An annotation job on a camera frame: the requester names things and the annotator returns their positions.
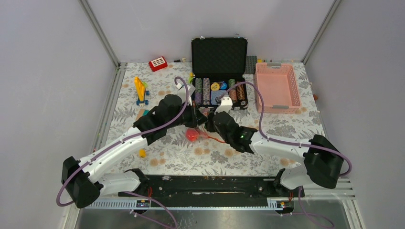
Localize clear orange-zip bag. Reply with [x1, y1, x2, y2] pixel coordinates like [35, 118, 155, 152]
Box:
[191, 106, 225, 144]

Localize pink plastic basket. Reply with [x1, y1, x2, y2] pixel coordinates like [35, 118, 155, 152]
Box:
[254, 62, 302, 114]

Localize yellow blue toy cart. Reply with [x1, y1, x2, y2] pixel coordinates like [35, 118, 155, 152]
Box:
[134, 77, 150, 106]

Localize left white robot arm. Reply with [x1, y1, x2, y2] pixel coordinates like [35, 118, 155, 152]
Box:
[61, 85, 207, 208]

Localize green yellow toy figure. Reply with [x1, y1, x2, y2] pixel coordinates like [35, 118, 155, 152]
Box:
[188, 73, 194, 84]

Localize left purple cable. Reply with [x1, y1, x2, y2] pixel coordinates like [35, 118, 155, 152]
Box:
[56, 76, 191, 229]

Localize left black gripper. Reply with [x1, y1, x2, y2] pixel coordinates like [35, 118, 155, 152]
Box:
[167, 100, 209, 129]

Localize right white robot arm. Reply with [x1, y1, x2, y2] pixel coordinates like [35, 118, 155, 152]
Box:
[206, 97, 344, 197]

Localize grey building baseplate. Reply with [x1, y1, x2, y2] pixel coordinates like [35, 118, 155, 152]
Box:
[245, 55, 257, 74]

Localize purple cable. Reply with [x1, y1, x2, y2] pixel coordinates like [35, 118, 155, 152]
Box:
[218, 81, 353, 229]
[56, 76, 191, 229]

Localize wooden teal toy blocks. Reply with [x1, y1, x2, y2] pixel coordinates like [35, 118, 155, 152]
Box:
[135, 109, 149, 121]

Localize small yellow toy piece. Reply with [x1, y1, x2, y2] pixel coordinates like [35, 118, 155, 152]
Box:
[139, 149, 147, 158]

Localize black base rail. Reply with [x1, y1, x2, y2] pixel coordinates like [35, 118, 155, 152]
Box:
[134, 169, 305, 208]

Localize red white toy block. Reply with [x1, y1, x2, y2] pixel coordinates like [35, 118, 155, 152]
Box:
[149, 56, 168, 72]

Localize floral table mat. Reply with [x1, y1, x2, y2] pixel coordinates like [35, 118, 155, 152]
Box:
[107, 62, 324, 176]

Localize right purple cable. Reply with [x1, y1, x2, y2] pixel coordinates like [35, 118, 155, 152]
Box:
[218, 81, 353, 229]

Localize black poker chip case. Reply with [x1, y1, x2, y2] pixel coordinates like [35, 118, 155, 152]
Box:
[191, 37, 248, 108]

